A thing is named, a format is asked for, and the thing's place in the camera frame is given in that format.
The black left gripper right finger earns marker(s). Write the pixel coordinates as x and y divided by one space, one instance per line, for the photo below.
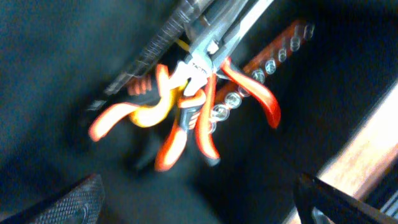
310 193

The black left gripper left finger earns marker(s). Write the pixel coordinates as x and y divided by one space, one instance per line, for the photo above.
79 203

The orange socket rail set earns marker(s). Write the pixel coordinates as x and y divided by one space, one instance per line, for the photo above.
263 65

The yellow black stubby screwdriver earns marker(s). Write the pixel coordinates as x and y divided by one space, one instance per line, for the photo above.
157 95

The black box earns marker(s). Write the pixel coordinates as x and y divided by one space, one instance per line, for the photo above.
56 56

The red diagonal cutting pliers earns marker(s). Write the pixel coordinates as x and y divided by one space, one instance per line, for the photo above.
213 46

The orange black needle-nose pliers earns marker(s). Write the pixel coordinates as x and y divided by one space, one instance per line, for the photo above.
192 87

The silver ratchet wrench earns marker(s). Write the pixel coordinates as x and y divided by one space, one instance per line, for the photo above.
184 13

